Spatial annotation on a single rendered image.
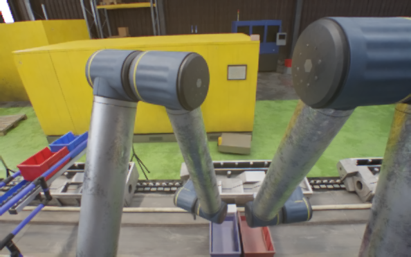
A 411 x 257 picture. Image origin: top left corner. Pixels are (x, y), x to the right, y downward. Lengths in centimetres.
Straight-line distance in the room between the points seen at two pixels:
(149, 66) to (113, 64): 13
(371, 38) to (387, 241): 47
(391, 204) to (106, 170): 74
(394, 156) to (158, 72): 56
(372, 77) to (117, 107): 59
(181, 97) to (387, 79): 38
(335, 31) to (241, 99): 349
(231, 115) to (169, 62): 343
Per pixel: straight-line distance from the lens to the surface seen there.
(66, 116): 478
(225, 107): 384
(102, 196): 73
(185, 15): 1278
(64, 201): 223
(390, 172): 61
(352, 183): 231
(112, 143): 68
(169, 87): 50
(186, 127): 61
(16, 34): 860
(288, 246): 174
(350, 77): 36
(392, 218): 64
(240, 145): 367
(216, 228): 175
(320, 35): 38
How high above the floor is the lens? 215
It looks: 28 degrees down
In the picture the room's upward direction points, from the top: 2 degrees counter-clockwise
